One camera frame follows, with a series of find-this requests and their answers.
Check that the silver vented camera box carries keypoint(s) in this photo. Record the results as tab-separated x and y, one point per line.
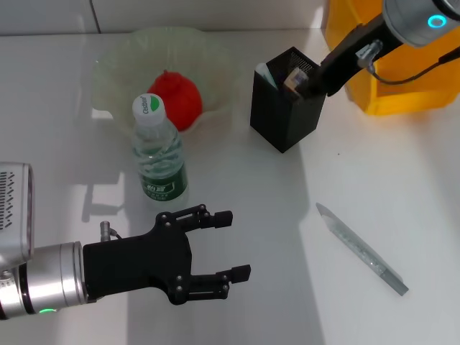
14	215

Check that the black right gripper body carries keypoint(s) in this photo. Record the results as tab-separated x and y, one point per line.
363	46

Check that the green pen white cap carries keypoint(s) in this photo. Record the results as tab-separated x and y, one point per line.
266	73

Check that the red-orange fruit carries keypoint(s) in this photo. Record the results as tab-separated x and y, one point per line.
183	100

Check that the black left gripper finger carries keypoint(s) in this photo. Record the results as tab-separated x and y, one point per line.
240	272
222	218

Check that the beige eraser with barcode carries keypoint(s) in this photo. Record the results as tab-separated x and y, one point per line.
294	81

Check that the water bottle green label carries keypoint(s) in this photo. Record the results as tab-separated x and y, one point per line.
163	169

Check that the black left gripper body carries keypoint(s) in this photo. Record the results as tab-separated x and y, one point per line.
136	266

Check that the yellow plastic bin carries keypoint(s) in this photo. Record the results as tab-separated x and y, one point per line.
413	90

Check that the green glass fruit plate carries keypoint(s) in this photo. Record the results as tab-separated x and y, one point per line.
208	61

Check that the black mesh pen holder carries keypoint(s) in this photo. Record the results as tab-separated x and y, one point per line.
273	118

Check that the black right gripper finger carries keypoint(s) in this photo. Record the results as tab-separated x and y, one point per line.
323	81

